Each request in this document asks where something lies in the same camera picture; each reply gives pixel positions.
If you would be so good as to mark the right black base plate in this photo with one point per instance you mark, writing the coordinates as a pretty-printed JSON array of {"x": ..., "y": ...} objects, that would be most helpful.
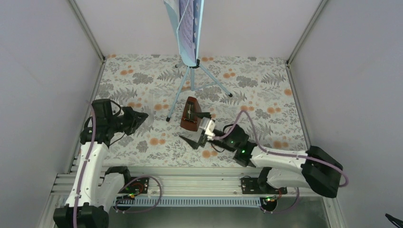
[{"x": 250, "y": 185}]

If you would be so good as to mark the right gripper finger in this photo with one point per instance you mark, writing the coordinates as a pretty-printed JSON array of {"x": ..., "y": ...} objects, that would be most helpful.
[
  {"x": 201, "y": 115},
  {"x": 195, "y": 145}
]

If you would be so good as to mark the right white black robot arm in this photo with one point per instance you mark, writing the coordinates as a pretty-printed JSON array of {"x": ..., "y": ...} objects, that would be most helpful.
[{"x": 313, "y": 169}]

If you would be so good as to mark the aluminium mounting rail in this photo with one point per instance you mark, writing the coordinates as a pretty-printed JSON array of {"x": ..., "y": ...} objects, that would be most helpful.
[{"x": 178, "y": 181}]

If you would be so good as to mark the light blue music stand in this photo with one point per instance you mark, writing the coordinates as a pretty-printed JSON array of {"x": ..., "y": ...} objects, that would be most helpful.
[{"x": 172, "y": 7}]

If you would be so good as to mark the grey slotted cable duct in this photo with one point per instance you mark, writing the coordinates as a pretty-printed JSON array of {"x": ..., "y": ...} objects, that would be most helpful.
[{"x": 144, "y": 201}]

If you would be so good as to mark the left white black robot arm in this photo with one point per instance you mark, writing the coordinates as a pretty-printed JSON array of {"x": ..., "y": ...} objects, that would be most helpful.
[{"x": 91, "y": 197}]

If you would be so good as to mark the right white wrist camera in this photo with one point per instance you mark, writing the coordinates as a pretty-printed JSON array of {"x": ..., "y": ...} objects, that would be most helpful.
[{"x": 207, "y": 126}]

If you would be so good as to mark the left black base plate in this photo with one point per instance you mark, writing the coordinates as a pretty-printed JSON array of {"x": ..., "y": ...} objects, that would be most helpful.
[{"x": 134, "y": 189}]

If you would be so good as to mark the brown wooden metronome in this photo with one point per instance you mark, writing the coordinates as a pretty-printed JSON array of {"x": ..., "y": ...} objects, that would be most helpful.
[{"x": 189, "y": 120}]

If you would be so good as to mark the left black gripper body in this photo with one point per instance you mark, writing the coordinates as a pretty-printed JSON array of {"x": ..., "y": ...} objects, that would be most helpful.
[{"x": 119, "y": 124}]

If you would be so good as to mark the sheet music pages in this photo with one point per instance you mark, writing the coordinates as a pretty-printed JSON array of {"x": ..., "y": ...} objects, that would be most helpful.
[{"x": 187, "y": 32}]

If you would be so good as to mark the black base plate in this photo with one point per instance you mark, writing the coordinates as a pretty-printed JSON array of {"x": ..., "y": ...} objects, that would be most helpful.
[
  {"x": 250, "y": 185},
  {"x": 134, "y": 189}
]

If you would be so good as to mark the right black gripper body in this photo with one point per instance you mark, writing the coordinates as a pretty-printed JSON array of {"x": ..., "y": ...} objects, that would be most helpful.
[{"x": 224, "y": 146}]

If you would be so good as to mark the floral patterned table cloth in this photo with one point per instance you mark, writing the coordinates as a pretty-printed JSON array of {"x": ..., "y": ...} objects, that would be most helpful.
[{"x": 260, "y": 86}]

